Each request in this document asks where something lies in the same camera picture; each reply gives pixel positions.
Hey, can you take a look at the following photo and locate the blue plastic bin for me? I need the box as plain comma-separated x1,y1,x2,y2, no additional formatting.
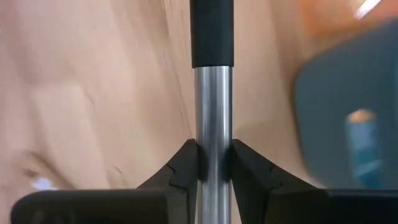
294,18,398,190

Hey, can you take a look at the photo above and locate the orange plastic bin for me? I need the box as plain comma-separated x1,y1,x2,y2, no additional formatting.
300,0,398,37

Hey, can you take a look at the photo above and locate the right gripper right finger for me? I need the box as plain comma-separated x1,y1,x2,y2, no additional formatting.
229,138,328,224

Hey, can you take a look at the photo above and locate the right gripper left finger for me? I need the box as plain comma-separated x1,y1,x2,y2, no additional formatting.
136,138,200,224

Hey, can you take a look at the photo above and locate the black slotted spatula steel handle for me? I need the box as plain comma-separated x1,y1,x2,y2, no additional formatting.
189,0,234,224

